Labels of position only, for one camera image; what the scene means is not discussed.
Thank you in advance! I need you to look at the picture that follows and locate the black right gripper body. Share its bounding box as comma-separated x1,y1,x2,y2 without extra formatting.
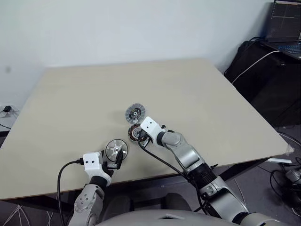
137,129,153,148

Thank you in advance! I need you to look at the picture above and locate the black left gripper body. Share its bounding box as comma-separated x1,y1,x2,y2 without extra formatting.
101,150,119,176

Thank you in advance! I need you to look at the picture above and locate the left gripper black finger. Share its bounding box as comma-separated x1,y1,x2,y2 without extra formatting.
115,149,123,170

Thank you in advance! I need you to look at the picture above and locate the motor housing with copper coils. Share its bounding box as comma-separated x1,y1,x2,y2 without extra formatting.
127,126,142,143

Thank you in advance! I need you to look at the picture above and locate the silver spoked rotor black rim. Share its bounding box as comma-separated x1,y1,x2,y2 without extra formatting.
105,139,129,163

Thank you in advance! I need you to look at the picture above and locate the grey robot torso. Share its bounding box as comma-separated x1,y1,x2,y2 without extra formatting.
96,209,236,226

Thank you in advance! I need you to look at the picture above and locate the white power strip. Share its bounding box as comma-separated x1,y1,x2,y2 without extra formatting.
0,103,19,118

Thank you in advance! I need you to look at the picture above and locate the flat white bar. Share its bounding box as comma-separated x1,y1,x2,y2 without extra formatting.
267,157,293,164

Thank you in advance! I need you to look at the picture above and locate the large black bag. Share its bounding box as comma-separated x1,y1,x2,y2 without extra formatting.
223,40,301,128

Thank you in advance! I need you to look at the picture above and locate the grey floor device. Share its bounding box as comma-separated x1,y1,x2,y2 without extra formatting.
285,169,301,183

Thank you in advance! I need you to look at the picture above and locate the black laptop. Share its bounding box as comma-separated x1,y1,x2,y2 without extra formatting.
265,0,301,59

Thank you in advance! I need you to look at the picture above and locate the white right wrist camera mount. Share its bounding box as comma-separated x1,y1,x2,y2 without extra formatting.
140,116,166,147

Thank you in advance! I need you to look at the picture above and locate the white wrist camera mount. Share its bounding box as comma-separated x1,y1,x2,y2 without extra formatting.
82,152,112,186
140,116,166,147

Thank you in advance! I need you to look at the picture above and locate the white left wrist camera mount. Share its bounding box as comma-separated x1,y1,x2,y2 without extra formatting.
82,152,112,186

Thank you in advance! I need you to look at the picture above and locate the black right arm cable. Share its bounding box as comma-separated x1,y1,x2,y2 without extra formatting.
137,141,212,216

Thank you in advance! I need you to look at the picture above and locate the white floor wire bundle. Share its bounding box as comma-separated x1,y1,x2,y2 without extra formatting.
9,204,56,226

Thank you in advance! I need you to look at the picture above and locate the thin black adapter cable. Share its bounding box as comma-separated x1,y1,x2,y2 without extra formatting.
0,110,12,130

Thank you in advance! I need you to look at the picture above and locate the white laptop cable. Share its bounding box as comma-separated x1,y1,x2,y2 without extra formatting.
231,49,282,84

